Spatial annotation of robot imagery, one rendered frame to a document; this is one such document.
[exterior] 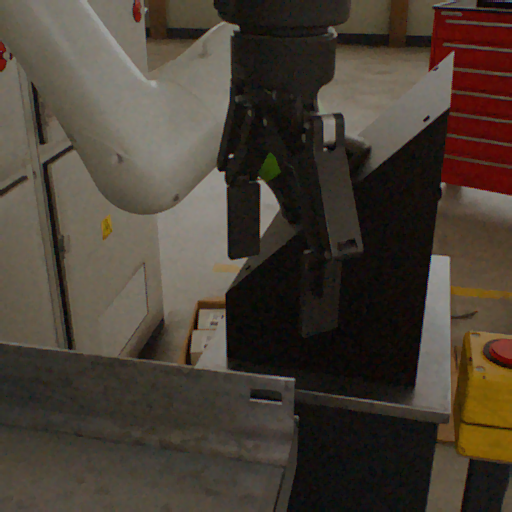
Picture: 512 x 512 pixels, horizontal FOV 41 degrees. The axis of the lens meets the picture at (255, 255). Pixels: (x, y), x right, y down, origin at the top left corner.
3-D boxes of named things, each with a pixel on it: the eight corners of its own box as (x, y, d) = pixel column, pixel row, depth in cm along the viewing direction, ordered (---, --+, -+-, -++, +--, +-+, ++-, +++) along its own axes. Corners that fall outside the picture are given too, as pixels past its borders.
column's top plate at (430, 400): (267, 247, 127) (267, 237, 126) (448, 266, 120) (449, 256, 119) (190, 386, 89) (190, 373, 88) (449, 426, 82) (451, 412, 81)
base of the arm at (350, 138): (301, 187, 112) (276, 160, 111) (371, 123, 107) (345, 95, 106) (281, 236, 88) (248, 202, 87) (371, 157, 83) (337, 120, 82)
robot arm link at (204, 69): (237, 208, 93) (136, 104, 91) (305, 138, 100) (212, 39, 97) (276, 180, 82) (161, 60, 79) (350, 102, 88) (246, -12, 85)
